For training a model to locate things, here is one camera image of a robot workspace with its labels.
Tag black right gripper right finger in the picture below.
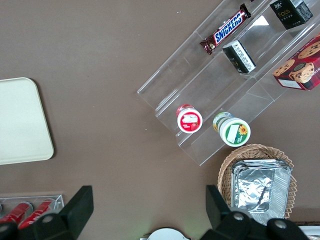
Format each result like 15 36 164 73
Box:
201 184 311 240

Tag green lid gum bottle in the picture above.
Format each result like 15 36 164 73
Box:
212 111 252 148

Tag white round object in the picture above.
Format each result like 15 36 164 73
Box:
143 227 191 240

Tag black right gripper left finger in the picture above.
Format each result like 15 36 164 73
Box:
0 185 95 240

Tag woven wicker basket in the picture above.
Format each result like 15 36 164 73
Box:
217 143 298 221

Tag Snickers chocolate bar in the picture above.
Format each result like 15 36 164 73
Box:
199 3 252 56

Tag clear acrylic tiered stand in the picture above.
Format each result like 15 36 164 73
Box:
136 0 320 167

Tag clear acrylic can holder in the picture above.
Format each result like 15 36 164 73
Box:
0 192 65 226

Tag black Face box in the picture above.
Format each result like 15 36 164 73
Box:
269 0 314 31

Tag cream plastic tray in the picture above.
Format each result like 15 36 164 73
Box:
0 76 55 166

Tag red lid gum bottle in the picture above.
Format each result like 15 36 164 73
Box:
176 104 203 134

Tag red cookie box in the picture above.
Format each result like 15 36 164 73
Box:
272 34 320 91

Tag stacked aluminium foil trays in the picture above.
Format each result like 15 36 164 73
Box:
231 159 293 227

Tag black box with white label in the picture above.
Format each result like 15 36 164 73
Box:
222 39 257 74

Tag red cola can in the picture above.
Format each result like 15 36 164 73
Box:
0 202 34 225
18 198 55 230

